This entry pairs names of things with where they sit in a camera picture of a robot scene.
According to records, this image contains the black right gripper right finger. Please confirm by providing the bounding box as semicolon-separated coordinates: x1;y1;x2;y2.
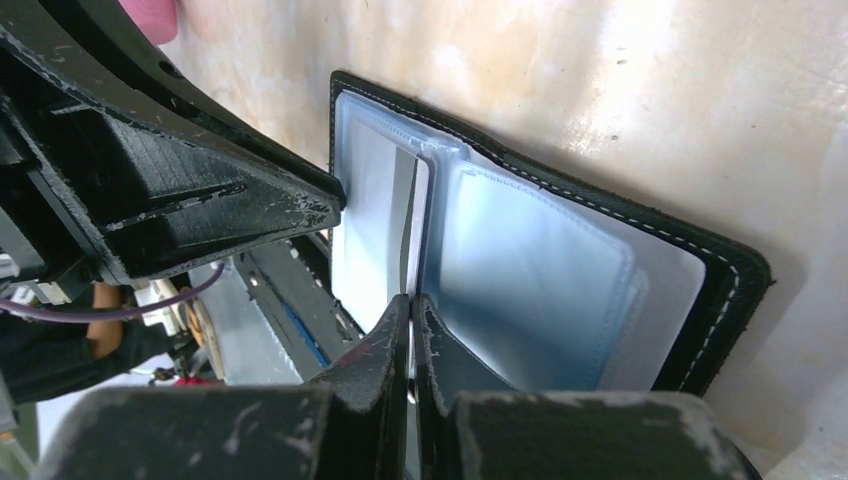
411;295;759;479

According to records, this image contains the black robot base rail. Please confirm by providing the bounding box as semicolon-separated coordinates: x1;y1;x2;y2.
197;233;364;385

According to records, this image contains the black leather card holder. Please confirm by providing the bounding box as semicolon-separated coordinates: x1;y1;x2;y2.
330;71;771;395

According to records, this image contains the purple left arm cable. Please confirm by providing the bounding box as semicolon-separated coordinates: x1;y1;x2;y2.
0;261;228;326

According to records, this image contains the pink marker pen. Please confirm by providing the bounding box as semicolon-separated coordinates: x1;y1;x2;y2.
119;0;178;45

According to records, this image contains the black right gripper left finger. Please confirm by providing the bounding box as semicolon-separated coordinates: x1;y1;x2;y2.
33;294;410;479

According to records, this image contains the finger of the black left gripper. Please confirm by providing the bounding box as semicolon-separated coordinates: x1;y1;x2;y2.
1;1;345;212
1;41;342;284

